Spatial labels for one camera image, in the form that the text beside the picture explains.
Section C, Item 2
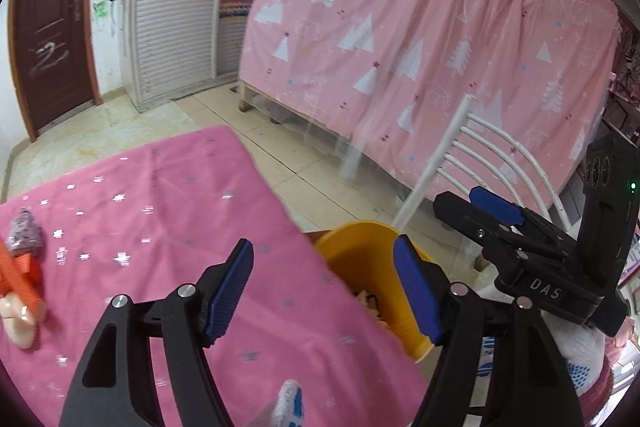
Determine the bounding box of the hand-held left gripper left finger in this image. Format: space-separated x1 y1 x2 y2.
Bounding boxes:
65 238 256 427

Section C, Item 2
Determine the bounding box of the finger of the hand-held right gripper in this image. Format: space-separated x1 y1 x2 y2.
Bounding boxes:
469 186 572 238
432 191 512 254

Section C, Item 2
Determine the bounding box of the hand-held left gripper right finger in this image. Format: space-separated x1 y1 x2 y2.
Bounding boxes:
392 234 586 427

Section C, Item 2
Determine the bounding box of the yellow plastic bucket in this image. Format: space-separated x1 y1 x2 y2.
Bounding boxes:
314 221 440 364

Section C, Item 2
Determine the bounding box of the person's left hand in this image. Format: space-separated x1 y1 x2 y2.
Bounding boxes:
270 379 306 427

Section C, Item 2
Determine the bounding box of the white metal chair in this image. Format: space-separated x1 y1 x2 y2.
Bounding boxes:
392 94 572 233

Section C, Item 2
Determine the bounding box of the pink star-print tablecloth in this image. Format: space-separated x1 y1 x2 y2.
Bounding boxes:
0 125 432 427

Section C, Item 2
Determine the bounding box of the pink tree-print curtain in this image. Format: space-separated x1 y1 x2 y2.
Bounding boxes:
237 0 621 220

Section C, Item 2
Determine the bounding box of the beige plastic piece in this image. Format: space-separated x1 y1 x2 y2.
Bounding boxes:
0 294 41 350

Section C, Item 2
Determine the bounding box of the grey glitter cloth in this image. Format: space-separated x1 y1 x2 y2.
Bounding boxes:
7 206 43 254

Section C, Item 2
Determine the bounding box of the white slatted wardrobe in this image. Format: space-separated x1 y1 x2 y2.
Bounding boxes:
122 0 251 112

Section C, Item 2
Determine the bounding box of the dark brown door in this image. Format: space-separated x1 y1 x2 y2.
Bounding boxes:
9 0 103 142

